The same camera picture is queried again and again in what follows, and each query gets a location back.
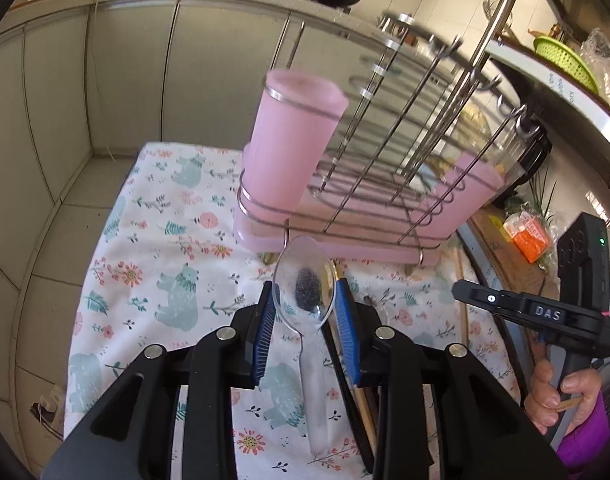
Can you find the clear plastic bag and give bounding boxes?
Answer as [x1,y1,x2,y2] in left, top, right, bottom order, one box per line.
[580,28,610,106]

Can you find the person's right hand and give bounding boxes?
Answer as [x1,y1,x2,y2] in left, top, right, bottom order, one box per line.
[524,359,602,434]

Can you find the green plastic basket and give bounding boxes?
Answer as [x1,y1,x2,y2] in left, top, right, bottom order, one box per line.
[533,36,599,94]

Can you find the orange packet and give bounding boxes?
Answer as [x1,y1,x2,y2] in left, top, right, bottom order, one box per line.
[503,210,551,263]

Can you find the clear plastic spoon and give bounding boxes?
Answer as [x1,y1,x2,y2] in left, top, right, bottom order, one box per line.
[272,235,335,457]

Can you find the floral bear print cloth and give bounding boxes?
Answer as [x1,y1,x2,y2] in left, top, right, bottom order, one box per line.
[64,143,520,479]

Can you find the steel wire dish rack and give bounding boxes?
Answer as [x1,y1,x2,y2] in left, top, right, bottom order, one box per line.
[235,12,542,266]

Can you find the pink plastic drip tray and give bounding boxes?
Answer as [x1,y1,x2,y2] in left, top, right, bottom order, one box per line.
[233,151,506,266]

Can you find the purple sleeve forearm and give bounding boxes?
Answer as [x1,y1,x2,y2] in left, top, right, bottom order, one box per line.
[556,393,610,479]

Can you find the black blender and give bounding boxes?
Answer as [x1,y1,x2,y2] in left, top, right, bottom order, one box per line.
[492,118,552,209]

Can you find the light wooden chopstick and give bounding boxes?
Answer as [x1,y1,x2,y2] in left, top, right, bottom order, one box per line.
[352,387,378,452]

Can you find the steel shelf unit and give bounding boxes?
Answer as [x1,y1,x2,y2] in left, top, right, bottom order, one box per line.
[486,0,610,146]

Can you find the pink plastic utensil cup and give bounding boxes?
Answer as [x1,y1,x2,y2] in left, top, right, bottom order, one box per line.
[242,68,348,223]

